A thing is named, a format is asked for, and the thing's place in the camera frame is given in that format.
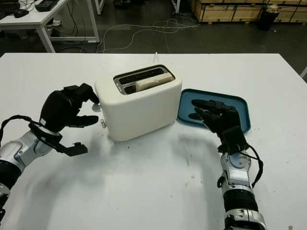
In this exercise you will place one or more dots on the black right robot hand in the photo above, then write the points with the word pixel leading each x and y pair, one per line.
pixel 227 119

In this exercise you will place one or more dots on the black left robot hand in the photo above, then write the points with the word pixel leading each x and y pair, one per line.
pixel 55 110

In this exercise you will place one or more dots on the white toaster lever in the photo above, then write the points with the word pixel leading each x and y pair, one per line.
pixel 96 107

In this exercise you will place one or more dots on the white bread slice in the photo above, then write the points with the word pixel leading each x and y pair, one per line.
pixel 153 82

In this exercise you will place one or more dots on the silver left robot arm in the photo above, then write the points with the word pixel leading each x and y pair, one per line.
pixel 16 153

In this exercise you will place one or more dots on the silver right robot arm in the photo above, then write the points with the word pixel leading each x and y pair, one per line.
pixel 237 182

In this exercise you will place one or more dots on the blue plastic tray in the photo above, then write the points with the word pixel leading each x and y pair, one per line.
pixel 187 107

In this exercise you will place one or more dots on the silver toaster knob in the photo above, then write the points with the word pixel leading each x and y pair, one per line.
pixel 103 123

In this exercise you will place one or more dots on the cream white two-slot toaster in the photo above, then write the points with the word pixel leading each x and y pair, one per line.
pixel 139 112

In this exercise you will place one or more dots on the white power strip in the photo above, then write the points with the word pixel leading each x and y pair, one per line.
pixel 55 23

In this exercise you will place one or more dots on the white office desk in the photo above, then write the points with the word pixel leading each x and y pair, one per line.
pixel 36 19

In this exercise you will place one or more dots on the black computer mouse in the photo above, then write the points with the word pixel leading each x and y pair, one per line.
pixel 21 13

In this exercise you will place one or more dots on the black device case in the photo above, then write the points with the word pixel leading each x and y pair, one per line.
pixel 46 4

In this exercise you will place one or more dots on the wooden crate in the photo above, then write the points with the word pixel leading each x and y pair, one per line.
pixel 216 12

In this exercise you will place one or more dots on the black keyboard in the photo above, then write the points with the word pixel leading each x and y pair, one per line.
pixel 6 10

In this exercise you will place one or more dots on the white table legs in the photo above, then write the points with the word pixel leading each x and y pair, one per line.
pixel 176 4

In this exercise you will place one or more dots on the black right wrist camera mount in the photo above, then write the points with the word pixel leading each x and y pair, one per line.
pixel 233 140

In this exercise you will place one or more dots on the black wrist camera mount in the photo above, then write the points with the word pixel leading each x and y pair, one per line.
pixel 233 140
pixel 76 149

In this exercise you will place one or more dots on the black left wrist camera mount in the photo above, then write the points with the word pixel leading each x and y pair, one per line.
pixel 76 149

